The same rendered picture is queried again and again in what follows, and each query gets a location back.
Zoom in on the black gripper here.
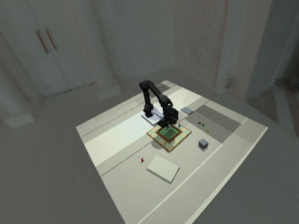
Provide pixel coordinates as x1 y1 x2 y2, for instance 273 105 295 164
157 113 172 128

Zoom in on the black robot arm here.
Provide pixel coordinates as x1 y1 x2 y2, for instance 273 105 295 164
139 79 178 124

